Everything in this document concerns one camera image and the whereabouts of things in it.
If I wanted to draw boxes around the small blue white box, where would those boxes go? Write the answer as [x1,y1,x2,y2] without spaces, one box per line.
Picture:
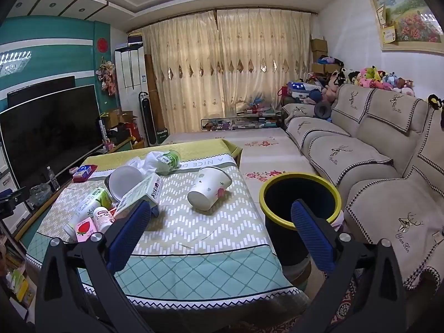
[71,165,98,183]

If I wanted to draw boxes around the white tissue paper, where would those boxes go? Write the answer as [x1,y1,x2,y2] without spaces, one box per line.
[125,151,163,177]

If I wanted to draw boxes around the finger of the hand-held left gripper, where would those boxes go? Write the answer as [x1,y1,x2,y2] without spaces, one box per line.
[0,187,28,221]

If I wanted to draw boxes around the glass ashtray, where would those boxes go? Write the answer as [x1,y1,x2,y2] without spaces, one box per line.
[29,184,52,205]

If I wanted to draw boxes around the black yellow plush toy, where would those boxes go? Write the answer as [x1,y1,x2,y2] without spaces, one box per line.
[427,94,444,112]

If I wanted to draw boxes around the black flat television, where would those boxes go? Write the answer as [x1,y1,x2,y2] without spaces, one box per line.
[0,75,105,190]

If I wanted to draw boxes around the cream embroidered curtain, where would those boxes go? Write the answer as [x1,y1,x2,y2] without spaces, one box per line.
[140,7,313,134]

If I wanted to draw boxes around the green yellow patterned tablecloth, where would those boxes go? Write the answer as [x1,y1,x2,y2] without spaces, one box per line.
[26,139,309,314]

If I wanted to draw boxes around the white paper cup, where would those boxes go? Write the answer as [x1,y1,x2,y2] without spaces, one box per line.
[187,166,232,211]

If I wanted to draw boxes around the framed flower painting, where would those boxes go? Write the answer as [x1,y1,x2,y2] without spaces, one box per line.
[368,0,444,51]

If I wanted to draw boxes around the pink strawberry drink carton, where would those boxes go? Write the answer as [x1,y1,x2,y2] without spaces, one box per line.
[74,217,98,243]

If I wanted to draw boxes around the clear water bottle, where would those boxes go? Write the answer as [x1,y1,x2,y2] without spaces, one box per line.
[46,166,60,191]

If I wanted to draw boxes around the artificial flower wall decoration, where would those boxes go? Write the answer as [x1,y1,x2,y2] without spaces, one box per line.
[96,60,117,95]

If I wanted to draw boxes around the blue star print bag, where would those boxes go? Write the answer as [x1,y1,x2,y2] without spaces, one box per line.
[286,81,318,99]

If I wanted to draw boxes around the white green paper box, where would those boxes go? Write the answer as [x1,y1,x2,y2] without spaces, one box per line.
[114,173,163,217]

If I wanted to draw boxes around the open cardboard boxes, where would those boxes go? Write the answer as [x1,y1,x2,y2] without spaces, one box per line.
[100,109,143,146]

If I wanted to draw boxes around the low glass table with books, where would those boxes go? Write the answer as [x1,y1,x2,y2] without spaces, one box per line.
[200,109,283,132]

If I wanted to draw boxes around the dark blue bin yellow rim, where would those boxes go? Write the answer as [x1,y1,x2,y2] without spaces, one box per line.
[259,171,343,268]

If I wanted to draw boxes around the pile of plush toys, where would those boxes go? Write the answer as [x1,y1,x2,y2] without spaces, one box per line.
[305,65,417,105]

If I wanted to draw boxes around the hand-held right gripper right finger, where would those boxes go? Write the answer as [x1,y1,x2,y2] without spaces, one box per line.
[291,198,413,333]

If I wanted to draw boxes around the white can red label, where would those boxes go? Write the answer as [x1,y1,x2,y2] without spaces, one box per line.
[93,206,117,233]

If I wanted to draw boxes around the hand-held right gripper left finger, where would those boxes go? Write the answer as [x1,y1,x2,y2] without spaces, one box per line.
[35,199,153,333]

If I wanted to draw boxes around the white standing air conditioner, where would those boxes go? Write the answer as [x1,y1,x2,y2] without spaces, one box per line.
[114,43,148,115]

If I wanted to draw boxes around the white bottle green label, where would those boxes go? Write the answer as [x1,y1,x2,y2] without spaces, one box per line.
[63,186,113,243]

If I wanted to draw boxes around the beige sofa with deer covers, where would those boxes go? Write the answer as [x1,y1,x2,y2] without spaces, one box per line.
[280,83,444,290]

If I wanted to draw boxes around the black tower fan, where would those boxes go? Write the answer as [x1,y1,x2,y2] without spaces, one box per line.
[139,91,157,147]

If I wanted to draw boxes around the stack of cardboard boxes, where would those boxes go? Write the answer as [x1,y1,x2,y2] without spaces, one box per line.
[310,38,342,74]

